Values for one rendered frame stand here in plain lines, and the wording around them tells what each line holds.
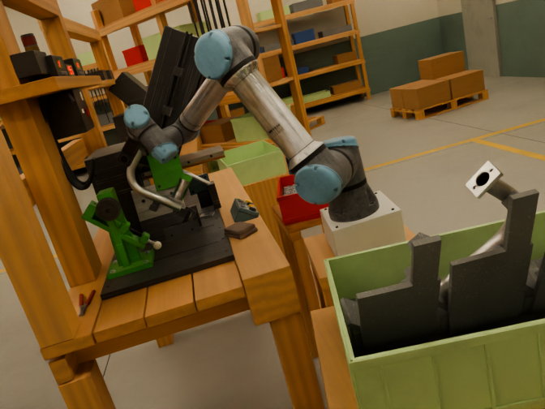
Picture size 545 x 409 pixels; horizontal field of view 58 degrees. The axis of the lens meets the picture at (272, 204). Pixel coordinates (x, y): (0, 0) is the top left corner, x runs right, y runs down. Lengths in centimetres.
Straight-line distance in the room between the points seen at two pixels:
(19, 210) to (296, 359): 85
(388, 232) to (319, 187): 28
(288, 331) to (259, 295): 15
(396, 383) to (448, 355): 10
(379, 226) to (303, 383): 52
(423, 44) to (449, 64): 356
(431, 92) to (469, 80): 65
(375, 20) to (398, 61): 101
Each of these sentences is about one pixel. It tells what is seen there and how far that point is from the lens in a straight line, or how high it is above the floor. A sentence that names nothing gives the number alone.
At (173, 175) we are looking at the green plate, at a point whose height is 111.
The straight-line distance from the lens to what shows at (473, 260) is 94.
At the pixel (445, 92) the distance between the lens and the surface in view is 778.
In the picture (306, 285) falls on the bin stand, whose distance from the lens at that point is 203.
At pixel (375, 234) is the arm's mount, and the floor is 91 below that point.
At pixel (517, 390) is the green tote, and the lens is 97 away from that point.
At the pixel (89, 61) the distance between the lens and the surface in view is 1033.
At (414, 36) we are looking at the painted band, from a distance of 1168.
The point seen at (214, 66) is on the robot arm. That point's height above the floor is 146.
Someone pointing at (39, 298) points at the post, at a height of 102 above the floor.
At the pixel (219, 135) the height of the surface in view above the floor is 80.
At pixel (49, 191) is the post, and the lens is 172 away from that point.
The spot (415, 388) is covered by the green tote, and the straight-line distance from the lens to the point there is 91.
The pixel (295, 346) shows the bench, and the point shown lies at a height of 65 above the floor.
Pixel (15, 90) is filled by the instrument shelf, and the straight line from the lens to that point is 160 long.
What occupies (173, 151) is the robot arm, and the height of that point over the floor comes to 125.
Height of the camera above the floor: 146
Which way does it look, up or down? 17 degrees down
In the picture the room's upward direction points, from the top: 14 degrees counter-clockwise
